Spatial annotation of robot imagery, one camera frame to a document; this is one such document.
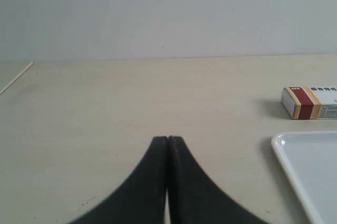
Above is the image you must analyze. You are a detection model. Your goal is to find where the white plastic tray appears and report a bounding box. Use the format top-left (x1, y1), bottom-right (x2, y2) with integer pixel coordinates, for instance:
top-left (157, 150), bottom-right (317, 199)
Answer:
top-left (271, 131), bottom-right (336, 223)

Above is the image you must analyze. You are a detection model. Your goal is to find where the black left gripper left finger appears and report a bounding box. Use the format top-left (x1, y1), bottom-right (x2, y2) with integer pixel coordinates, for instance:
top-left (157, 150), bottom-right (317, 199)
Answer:
top-left (72, 136), bottom-right (168, 223)

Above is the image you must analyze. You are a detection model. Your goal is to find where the white red medicine box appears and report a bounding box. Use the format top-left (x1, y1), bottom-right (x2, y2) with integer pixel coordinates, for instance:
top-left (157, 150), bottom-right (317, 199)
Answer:
top-left (281, 86), bottom-right (337, 120)

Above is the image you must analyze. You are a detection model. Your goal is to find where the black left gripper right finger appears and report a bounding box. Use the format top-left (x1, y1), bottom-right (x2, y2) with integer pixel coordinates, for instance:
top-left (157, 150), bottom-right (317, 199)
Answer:
top-left (167, 136), bottom-right (265, 223)

